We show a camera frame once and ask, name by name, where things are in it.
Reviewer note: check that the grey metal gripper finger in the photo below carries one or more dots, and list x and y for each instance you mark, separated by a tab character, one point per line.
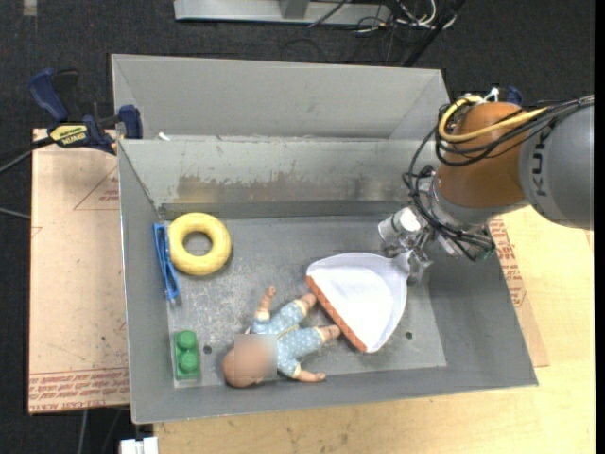
412	267
425	265

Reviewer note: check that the white cloth with orange edge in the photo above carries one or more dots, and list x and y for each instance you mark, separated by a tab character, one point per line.
364	291

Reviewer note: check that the grey metal bin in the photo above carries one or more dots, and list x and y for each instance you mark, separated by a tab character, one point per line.
293	192

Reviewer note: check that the baby doll in blue suit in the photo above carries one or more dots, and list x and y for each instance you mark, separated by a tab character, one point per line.
288	336

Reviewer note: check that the green toy brick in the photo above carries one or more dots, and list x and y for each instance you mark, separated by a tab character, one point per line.
187	355

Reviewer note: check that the small white piece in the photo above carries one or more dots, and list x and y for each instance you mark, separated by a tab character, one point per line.
163	135

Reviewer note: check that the brown cardboard board, red print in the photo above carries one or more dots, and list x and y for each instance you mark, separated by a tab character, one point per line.
71	277

